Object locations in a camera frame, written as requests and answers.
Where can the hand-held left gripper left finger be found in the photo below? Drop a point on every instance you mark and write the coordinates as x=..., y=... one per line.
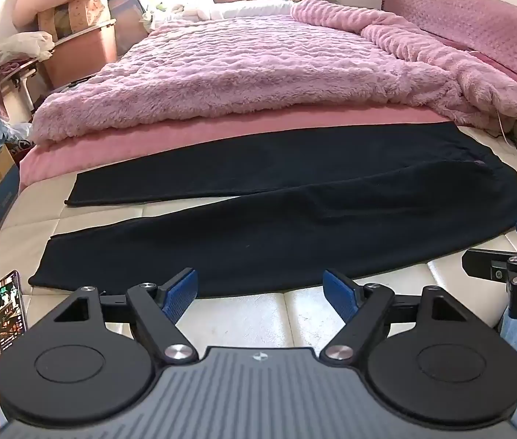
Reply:
x=180, y=293

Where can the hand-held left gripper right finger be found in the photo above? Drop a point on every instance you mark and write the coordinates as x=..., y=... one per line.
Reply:
x=338, y=291

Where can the black pants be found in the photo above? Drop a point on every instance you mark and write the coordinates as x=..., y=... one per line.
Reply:
x=286, y=219

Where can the pink bed sheet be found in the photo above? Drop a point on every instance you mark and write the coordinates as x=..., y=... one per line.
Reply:
x=148, y=139

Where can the smartphone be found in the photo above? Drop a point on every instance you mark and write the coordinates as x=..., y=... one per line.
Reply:
x=9, y=311

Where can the purple quilted headboard cover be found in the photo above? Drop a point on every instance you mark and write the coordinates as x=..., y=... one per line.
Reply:
x=473, y=23

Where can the pink fluffy blanket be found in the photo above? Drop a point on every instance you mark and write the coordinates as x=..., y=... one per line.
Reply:
x=249, y=64

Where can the pink storage box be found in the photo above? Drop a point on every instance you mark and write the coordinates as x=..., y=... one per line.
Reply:
x=82, y=52

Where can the white bedding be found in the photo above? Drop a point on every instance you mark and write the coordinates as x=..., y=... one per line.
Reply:
x=244, y=9

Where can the white plastic bag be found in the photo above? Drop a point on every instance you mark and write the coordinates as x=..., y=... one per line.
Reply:
x=16, y=50

